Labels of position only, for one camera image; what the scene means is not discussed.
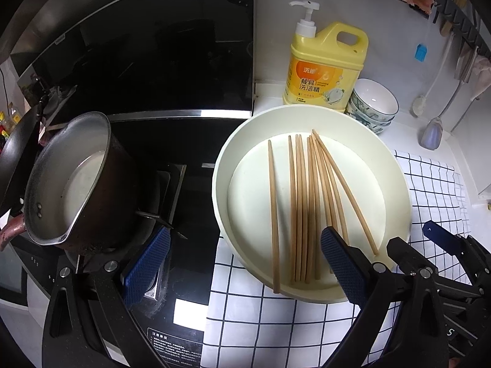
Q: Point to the black wok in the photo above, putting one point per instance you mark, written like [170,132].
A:
[17,161]

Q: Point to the bunch of wooden chopsticks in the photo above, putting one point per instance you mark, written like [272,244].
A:
[303,207]

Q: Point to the black gas stove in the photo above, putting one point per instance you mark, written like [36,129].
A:
[191,260]

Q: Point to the large white round basin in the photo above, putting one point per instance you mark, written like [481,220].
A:
[249,184]

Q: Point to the white checked cloth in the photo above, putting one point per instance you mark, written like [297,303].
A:
[249,314]

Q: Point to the metal spatula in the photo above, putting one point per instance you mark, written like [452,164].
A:
[431,136]

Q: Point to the cluster of seasoning bottles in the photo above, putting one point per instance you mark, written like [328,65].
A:
[9,122]

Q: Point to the dark saucepan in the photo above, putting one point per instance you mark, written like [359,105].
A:
[84,184]

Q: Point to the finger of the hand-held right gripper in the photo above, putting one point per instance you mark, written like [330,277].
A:
[445,235]
[402,255]

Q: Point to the yellow dish soap bottle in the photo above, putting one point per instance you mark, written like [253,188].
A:
[326,69]

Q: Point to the white dish brush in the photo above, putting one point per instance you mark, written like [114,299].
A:
[420,105]

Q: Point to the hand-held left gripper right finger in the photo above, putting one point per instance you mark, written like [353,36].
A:
[343,264]

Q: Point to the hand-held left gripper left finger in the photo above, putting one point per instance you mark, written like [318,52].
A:
[147,264]

